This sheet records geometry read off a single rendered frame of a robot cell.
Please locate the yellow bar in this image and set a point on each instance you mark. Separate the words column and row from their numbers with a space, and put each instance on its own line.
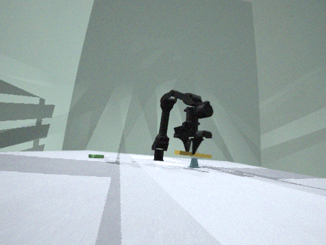
column 185, row 153

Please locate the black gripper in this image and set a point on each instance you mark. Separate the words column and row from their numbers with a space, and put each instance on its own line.
column 198, row 136

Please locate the teal wedge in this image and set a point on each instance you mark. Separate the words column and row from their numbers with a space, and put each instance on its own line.
column 194, row 163

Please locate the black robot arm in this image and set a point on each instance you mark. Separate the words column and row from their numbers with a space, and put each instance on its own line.
column 198, row 110

